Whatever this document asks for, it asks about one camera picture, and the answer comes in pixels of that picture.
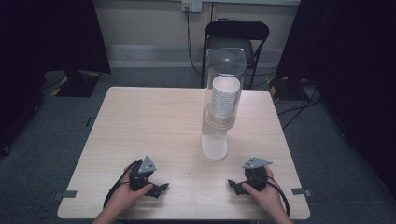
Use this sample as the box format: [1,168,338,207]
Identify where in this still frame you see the black curtain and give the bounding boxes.
[275,0,396,201]
[0,0,112,157]

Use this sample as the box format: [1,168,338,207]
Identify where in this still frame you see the person's right hand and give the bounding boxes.
[241,165,286,217]

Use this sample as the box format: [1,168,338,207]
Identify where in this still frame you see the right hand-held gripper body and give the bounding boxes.
[241,156,274,191]

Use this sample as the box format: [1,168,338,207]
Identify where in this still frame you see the black stand base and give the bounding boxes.
[55,68,101,98]
[268,76,313,102]

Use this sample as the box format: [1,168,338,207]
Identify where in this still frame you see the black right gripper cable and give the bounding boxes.
[254,174,291,217]

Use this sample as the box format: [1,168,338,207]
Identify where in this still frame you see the black power cable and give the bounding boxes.
[185,5,204,77]

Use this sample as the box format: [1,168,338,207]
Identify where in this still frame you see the single white paper cup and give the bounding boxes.
[201,123,230,161]

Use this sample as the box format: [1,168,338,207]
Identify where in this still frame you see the black folding chair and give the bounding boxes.
[200,18,271,90]

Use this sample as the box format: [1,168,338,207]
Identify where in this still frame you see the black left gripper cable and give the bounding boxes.
[103,159,142,209]

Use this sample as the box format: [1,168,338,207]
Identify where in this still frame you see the black floor cables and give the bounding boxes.
[276,81,323,131]

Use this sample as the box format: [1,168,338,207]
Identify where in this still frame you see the clear plastic cup dispenser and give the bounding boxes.
[200,47,248,161]

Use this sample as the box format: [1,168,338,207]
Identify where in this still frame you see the person's left hand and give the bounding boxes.
[106,167,154,217]

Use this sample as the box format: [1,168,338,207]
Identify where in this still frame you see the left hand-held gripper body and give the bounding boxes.
[128,155,158,192]

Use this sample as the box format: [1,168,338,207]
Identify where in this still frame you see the stack of white paper cups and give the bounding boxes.
[208,75,243,119]

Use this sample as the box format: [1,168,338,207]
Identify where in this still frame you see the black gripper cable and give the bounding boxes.
[103,159,142,209]
[254,174,291,217]

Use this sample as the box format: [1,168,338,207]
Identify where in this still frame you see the grey tape strip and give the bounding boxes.
[290,187,314,197]
[52,189,78,201]

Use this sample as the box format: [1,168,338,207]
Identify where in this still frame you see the white wall socket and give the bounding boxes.
[181,0,204,14]

